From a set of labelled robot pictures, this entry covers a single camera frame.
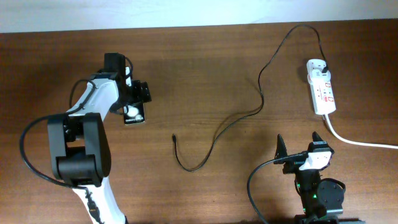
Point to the white USB charger plug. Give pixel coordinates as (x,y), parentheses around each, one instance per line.
(317,71)

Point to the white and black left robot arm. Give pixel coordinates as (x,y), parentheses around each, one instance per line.
(79,149)

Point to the white power strip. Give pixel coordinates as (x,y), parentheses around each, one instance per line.
(322,97)

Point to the black Galaxy smartphone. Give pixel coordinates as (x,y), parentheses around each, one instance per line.
(134,114)

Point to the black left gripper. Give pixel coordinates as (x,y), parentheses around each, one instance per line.
(138,98)

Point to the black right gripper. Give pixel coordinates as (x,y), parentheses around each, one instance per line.
(291,166)

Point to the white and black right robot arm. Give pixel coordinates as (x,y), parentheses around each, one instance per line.
(322,199)

